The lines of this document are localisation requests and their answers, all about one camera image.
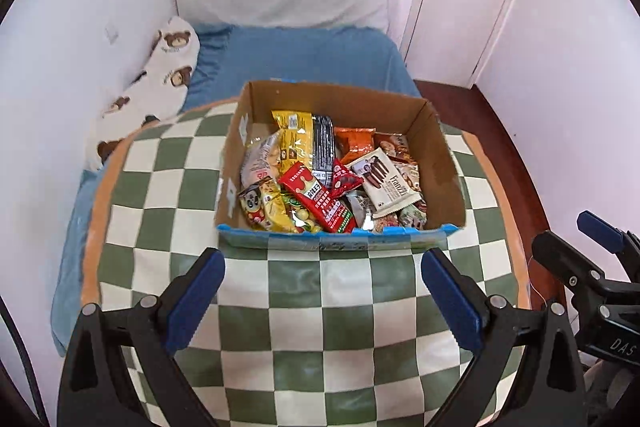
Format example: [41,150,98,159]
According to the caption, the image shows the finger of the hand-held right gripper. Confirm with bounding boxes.
[576,210,640,269]
[531,231,608,297]

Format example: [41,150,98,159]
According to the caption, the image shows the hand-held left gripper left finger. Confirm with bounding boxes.
[56,248,227,427]

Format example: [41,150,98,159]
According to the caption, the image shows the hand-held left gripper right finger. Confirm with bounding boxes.
[421,248,587,427]

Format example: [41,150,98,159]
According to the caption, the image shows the yellow panda snack packet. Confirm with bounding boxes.
[237,177,297,231]

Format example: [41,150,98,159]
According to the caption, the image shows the white brown wafer packet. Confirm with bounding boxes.
[347,148,424,214]

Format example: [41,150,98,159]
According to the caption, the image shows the brown bread snack packet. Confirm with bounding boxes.
[374,133,421,194]

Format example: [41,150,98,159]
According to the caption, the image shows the pale yellow snack packet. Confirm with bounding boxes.
[241,132,282,188]

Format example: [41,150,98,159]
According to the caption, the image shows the long red snack packet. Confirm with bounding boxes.
[277,162,359,234]

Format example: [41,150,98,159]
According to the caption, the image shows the small red white snack packet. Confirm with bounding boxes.
[331,159,363,198]

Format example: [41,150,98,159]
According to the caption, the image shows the cardboard box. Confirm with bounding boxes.
[215,80,468,251]

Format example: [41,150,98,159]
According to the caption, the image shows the green white checkered blanket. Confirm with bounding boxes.
[80,99,532,427]

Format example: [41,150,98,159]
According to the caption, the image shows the green gummy candy packet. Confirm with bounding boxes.
[280,192,327,234]

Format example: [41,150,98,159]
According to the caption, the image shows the long yellow snack packet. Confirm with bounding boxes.
[271,109,316,174]

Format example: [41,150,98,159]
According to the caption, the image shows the long black snack packet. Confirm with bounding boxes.
[312,114,336,188]

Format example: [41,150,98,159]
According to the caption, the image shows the white bear print pillow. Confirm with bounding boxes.
[82,16,201,172]

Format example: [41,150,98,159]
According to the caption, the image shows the blue bed sheet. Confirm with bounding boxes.
[50,23,422,358]

